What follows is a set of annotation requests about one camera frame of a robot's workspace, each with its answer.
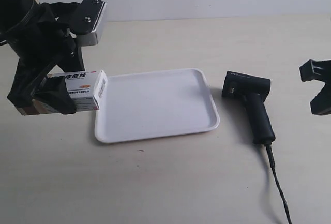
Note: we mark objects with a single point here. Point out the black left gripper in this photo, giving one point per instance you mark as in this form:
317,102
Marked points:
40,47

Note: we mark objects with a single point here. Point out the white red medicine box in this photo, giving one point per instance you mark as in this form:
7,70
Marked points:
85,89

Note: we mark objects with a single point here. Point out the black handheld barcode scanner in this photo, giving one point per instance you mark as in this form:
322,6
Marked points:
252,92

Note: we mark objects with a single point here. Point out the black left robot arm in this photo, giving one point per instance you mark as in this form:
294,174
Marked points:
18,14

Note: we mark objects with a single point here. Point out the white plastic tray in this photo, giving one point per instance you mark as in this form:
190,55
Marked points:
155,104

